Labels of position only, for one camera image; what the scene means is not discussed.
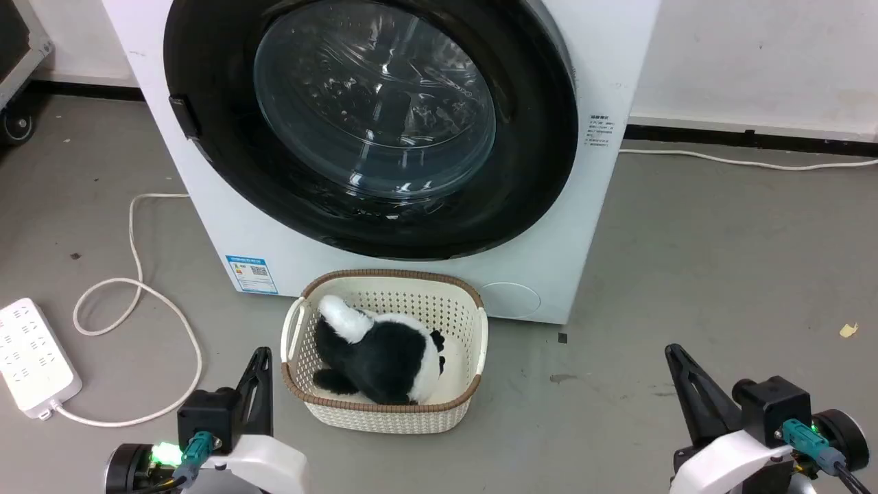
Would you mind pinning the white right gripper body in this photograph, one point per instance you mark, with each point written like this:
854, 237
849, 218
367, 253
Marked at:
727, 466

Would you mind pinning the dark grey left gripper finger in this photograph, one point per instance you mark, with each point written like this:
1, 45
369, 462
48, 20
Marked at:
259, 405

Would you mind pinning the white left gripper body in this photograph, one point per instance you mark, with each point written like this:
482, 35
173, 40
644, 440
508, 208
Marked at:
264, 470

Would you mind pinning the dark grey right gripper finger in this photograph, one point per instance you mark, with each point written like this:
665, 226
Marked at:
706, 412

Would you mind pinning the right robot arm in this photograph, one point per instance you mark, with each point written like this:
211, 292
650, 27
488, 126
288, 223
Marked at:
847, 436

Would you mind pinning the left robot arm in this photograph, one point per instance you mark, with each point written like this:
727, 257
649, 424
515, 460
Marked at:
127, 470

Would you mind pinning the white front-load washing machine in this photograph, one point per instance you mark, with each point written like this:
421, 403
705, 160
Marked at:
206, 226

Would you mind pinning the round black glass washer door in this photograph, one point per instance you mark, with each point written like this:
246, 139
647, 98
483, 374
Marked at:
535, 171

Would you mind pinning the cream plastic laundry basket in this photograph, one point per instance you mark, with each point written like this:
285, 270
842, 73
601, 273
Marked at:
384, 417

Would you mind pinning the black and white panda plush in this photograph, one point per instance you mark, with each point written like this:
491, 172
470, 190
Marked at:
381, 360

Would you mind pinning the blue energy label sticker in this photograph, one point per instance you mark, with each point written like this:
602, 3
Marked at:
252, 274

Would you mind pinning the yellow paper scrap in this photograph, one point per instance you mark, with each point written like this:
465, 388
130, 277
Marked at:
848, 330

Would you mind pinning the round white filter cover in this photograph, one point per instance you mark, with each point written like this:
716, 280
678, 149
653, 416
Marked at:
511, 300

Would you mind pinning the white power strip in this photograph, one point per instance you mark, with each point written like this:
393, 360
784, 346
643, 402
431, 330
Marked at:
31, 357

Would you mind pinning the small printed text sticker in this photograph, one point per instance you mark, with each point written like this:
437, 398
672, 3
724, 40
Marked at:
599, 131

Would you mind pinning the grey wheeled cart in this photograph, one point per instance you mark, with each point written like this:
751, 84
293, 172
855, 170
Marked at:
17, 41

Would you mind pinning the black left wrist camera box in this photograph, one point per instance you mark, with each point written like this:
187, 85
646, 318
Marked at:
209, 412

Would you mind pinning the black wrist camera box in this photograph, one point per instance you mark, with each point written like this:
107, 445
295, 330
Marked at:
772, 408
209, 412

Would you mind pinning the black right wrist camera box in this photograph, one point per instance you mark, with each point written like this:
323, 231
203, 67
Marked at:
772, 408

